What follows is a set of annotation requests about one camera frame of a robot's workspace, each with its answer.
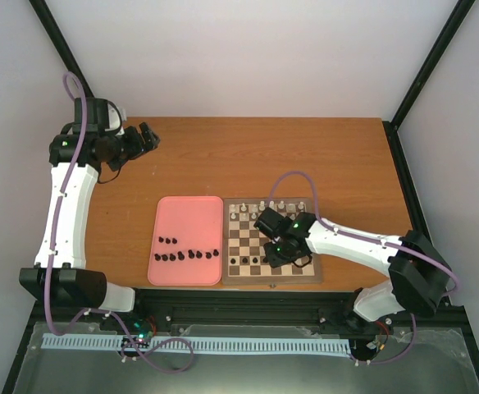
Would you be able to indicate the pink plastic tray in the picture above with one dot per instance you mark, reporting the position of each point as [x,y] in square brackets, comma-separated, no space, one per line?
[197,223]

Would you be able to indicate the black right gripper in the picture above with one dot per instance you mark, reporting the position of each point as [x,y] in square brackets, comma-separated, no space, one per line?
[275,261]

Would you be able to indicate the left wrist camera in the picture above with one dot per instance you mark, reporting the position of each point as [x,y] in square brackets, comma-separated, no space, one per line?
[116,117]

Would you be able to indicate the light blue cable duct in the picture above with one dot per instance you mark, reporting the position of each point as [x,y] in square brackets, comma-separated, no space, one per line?
[201,345]

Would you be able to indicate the wooden chess board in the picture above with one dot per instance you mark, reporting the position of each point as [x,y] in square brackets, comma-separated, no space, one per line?
[241,240]

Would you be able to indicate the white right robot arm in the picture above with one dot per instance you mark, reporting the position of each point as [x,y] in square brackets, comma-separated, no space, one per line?
[415,277]

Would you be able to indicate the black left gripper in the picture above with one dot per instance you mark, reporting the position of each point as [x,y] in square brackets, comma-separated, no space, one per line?
[139,147]

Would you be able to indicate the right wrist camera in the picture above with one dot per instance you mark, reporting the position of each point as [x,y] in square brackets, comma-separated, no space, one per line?
[271,223]

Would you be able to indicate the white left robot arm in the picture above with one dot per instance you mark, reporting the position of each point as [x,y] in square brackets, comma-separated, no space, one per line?
[59,277]

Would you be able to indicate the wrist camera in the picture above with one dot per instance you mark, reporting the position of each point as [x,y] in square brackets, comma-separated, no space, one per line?
[271,223]
[116,117]

